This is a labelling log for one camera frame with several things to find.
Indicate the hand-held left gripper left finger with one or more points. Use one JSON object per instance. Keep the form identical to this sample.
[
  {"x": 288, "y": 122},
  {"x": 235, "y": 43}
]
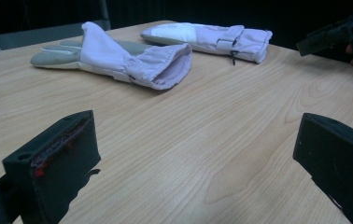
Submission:
[{"x": 56, "y": 161}]

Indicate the white and grey glove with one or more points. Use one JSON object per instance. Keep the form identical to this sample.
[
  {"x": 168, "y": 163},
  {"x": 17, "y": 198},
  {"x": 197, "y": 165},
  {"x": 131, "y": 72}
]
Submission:
[
  {"x": 215, "y": 39},
  {"x": 115, "y": 59}
]

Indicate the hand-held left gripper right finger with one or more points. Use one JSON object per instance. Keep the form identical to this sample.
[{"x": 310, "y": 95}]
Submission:
[{"x": 339, "y": 158}]

